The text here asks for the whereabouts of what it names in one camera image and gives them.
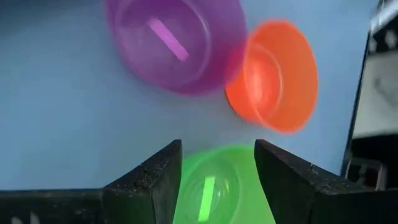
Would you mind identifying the green plastic bowl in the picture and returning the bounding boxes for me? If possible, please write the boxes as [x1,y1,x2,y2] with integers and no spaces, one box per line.
[172,144,277,224]

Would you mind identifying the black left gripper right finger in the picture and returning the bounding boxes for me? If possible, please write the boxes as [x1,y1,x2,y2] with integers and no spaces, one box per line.
[254,138,398,224]

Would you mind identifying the purple plastic bowl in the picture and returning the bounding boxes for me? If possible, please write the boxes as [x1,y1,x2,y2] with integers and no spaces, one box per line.
[105,0,249,96]

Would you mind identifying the blue table mat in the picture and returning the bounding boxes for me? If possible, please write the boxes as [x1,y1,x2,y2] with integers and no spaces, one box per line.
[0,0,381,191]

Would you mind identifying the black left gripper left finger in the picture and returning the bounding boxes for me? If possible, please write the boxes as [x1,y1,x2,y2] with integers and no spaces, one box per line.
[0,139,183,224]

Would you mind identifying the orange plastic bowl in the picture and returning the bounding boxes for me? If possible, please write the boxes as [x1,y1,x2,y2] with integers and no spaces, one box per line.
[225,20,320,134]

